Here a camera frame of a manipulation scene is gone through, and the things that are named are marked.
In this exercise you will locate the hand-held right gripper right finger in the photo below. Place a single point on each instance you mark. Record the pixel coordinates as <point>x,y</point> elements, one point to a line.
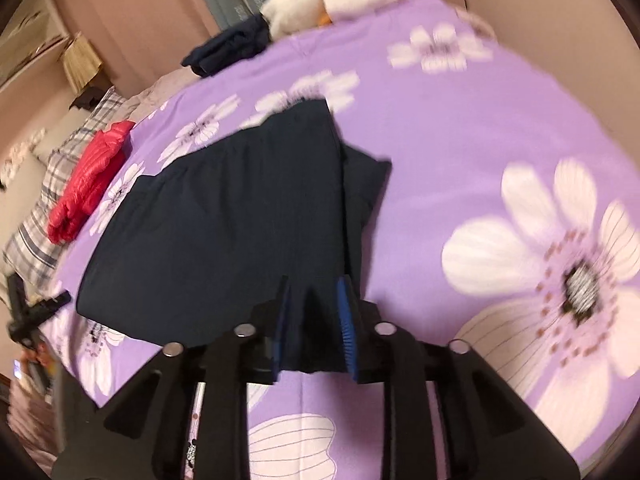
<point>346,330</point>

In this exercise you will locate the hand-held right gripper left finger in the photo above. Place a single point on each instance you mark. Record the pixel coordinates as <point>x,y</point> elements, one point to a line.
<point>281,330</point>

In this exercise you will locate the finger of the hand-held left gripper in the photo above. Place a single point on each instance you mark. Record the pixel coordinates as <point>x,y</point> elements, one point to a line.
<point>50,304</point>

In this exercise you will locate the dark navy coat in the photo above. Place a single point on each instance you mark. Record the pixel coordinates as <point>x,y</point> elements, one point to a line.
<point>225,230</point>

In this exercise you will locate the person's left forearm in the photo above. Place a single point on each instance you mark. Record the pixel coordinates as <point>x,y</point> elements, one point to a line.
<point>30,420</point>

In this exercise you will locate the person's left hand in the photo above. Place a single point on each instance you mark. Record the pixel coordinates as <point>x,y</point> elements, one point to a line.
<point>37,357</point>

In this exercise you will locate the plaid pillow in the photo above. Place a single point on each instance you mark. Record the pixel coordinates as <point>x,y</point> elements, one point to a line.
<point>50,200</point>

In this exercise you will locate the red down jacket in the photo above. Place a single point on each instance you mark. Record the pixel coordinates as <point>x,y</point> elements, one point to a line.
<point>90,180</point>

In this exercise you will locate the purple floral bedsheet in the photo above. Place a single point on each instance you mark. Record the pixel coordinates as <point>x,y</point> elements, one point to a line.
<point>475,135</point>

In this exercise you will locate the folded dark navy garment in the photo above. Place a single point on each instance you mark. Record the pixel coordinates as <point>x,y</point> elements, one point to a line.
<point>230,47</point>

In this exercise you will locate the pink curtain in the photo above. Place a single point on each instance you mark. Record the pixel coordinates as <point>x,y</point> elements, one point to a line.
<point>130,15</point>

